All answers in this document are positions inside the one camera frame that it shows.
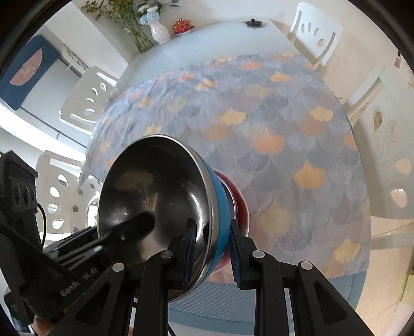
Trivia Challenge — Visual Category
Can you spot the white vase with flowers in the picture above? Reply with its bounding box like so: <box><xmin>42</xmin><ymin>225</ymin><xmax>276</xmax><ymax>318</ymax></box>
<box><xmin>82</xmin><ymin>0</ymin><xmax>180</xmax><ymax>53</ymax></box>

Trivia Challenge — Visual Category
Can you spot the pink steel bowl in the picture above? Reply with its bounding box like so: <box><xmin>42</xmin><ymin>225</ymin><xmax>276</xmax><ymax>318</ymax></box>
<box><xmin>213</xmin><ymin>171</ymin><xmax>250</xmax><ymax>272</ymax></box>

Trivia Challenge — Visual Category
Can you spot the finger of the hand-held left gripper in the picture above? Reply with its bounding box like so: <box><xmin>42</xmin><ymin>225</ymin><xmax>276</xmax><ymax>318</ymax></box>
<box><xmin>43</xmin><ymin>226</ymin><xmax>106</xmax><ymax>270</ymax></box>
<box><xmin>97</xmin><ymin>211</ymin><xmax>156</xmax><ymax>248</ymax></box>

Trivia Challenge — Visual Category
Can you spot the blue cloth with pink circle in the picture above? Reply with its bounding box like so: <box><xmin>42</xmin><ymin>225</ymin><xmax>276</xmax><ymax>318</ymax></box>
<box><xmin>0</xmin><ymin>35</ymin><xmax>61</xmax><ymax>111</ymax></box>

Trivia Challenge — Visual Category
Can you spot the grey refrigerator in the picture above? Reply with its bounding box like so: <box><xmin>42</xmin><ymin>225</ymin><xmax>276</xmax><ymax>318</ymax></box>
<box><xmin>18</xmin><ymin>57</ymin><xmax>85</xmax><ymax>125</ymax></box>

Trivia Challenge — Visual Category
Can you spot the blue steel bowl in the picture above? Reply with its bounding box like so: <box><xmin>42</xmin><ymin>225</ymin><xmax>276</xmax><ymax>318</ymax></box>
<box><xmin>98</xmin><ymin>135</ymin><xmax>231</xmax><ymax>303</ymax></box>

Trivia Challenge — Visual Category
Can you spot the black cable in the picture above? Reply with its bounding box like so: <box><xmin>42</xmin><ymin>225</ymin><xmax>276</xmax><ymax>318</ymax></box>
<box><xmin>36</xmin><ymin>203</ymin><xmax>48</xmax><ymax>248</ymax></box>

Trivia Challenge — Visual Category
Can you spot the white wall decoration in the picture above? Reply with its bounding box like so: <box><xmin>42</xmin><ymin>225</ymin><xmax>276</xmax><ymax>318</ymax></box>
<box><xmin>62</xmin><ymin>44</ymin><xmax>88</xmax><ymax>71</ymax></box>

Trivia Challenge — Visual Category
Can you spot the white chair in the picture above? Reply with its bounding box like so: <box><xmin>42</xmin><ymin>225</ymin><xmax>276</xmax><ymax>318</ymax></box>
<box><xmin>287</xmin><ymin>1</ymin><xmax>344</xmax><ymax>67</ymax></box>
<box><xmin>35</xmin><ymin>150</ymin><xmax>88</xmax><ymax>234</ymax></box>
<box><xmin>341</xmin><ymin>64</ymin><xmax>414</xmax><ymax>241</ymax></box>
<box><xmin>59</xmin><ymin>66</ymin><xmax>117</xmax><ymax>134</ymax></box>

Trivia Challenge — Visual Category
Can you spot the scale patterned tablecloth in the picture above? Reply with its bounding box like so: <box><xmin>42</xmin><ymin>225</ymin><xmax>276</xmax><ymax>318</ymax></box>
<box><xmin>79</xmin><ymin>53</ymin><xmax>371</xmax><ymax>280</ymax></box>

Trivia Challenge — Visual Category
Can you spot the red lidded pot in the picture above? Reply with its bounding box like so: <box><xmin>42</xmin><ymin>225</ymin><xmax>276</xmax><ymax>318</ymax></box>
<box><xmin>171</xmin><ymin>18</ymin><xmax>195</xmax><ymax>35</ymax></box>

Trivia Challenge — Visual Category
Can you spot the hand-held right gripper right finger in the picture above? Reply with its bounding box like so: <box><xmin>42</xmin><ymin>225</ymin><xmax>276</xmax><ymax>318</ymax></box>
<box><xmin>228</xmin><ymin>219</ymin><xmax>368</xmax><ymax>336</ymax></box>

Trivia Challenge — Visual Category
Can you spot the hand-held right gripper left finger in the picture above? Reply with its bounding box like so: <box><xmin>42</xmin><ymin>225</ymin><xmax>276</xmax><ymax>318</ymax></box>
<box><xmin>56</xmin><ymin>218</ymin><xmax>199</xmax><ymax>336</ymax></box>

